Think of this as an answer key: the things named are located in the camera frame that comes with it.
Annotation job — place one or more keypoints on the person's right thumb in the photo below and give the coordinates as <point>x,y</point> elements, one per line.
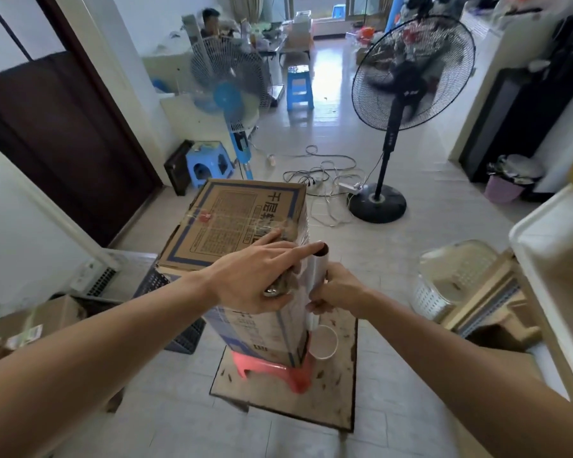
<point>330,275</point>

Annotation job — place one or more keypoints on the flat cardboard floor sheet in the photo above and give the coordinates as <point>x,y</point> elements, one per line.
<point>329,395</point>

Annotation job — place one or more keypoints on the red plastic stool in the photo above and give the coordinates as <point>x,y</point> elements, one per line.
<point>286,374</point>

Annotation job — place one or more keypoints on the small black box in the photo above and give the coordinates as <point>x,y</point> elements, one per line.
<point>176,169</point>

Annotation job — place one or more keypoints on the pink trash bin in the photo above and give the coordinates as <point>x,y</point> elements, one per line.
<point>504,185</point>

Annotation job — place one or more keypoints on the blue white standing fan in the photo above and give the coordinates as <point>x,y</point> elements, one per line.
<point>227,97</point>

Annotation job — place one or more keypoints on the open brown cardboard box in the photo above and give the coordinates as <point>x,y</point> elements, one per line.
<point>33,319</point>

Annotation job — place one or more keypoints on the person's right forearm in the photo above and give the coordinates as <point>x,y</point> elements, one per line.
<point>468,376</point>

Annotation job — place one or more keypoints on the black plastic crate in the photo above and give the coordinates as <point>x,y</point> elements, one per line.
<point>184,336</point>

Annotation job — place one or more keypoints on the blue printed cardboard box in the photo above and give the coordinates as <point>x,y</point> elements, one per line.
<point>229,224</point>

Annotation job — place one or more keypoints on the folded brown cardboard pieces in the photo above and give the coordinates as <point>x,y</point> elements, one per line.
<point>492,310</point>

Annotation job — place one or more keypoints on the white vented appliance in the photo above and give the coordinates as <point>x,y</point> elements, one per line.
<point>110,276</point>

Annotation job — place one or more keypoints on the black standing fan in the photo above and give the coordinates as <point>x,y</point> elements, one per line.
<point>391,138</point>

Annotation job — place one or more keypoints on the white power strip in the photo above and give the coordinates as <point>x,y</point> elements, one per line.
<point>351,186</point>

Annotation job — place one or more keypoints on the light blue plastic stool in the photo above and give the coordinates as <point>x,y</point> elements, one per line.
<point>207,159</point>

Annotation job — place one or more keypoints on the person's left hand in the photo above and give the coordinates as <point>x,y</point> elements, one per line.
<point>246,281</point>

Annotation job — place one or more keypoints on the person's right hand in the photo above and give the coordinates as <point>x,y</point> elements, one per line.
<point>346,293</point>

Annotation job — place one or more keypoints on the clear stretch film roll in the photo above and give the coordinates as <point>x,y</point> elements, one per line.
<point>316,274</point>

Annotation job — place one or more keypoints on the cluttered low table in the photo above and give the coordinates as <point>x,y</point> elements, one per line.
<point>277,38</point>

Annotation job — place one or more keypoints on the person's left forearm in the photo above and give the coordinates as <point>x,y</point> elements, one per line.
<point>90,357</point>

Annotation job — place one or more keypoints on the white perforated plastic basket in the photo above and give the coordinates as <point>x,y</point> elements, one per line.
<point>451,276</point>

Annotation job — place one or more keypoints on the dark brown door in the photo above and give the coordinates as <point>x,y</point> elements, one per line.
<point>62,138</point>

